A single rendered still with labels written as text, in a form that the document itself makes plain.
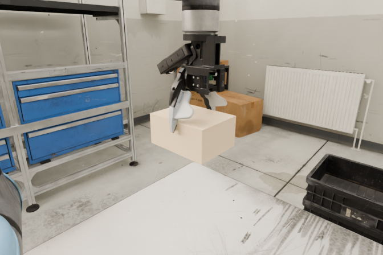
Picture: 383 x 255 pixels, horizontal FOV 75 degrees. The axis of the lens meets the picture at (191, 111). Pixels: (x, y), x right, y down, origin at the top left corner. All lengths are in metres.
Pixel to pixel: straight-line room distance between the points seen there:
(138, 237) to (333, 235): 0.46
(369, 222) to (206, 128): 0.82
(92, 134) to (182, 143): 1.59
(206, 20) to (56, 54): 2.39
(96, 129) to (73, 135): 0.18
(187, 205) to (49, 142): 1.40
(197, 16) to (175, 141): 0.26
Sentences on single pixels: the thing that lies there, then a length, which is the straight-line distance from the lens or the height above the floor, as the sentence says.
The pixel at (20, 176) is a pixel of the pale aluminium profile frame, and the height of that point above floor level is 0.28.
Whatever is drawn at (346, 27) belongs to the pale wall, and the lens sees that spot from 3.04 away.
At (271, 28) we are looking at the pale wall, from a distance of 3.30.
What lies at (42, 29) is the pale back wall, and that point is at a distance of 2.77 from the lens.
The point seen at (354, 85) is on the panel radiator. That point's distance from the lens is 2.93.
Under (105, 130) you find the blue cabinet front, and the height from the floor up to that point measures 0.41.
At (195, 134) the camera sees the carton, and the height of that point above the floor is 0.96.
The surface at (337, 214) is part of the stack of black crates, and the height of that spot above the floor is 0.49.
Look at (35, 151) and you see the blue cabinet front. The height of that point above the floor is 0.41.
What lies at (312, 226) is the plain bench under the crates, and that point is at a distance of 0.74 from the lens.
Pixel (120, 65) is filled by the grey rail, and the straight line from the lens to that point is 2.08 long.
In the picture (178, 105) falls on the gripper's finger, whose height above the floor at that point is 1.01.
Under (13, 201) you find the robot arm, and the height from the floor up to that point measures 0.91.
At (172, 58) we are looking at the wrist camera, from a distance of 0.56.
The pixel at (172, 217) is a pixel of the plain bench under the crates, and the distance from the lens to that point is 0.70.
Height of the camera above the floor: 1.16
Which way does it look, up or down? 18 degrees down
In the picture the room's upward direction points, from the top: straight up
